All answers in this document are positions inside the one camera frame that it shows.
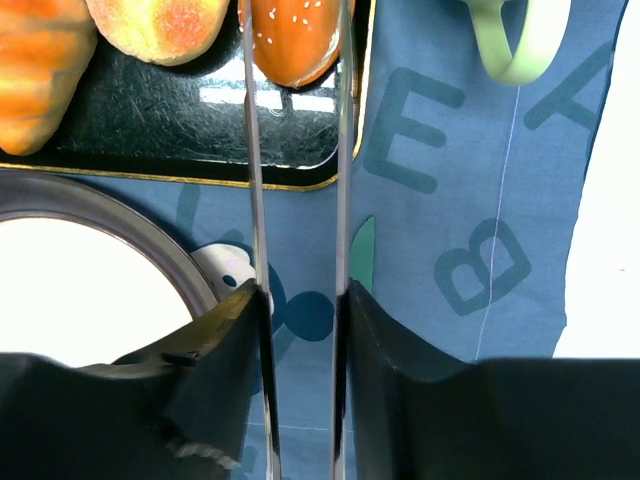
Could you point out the light green mug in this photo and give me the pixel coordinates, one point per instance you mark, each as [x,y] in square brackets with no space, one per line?
[543,29]

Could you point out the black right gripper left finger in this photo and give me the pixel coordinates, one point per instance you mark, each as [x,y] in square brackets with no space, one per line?
[175,409]

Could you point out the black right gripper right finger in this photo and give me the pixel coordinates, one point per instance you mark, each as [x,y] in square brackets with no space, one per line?
[419,413]

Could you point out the metal tongs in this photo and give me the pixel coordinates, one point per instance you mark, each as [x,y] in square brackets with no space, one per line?
[340,325]

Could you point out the sesame glazed bun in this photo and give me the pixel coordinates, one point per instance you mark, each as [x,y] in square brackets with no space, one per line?
[294,41]

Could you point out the black rectangular tray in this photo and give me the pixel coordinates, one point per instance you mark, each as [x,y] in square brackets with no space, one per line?
[130,119]

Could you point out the large striped croissant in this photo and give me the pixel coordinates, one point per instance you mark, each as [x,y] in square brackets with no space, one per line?
[46,46]

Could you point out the blue letter-print placemat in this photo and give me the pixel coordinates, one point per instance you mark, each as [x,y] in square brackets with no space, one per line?
[474,188]

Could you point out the round pale bun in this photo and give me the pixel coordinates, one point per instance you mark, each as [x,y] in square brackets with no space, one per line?
[161,32]

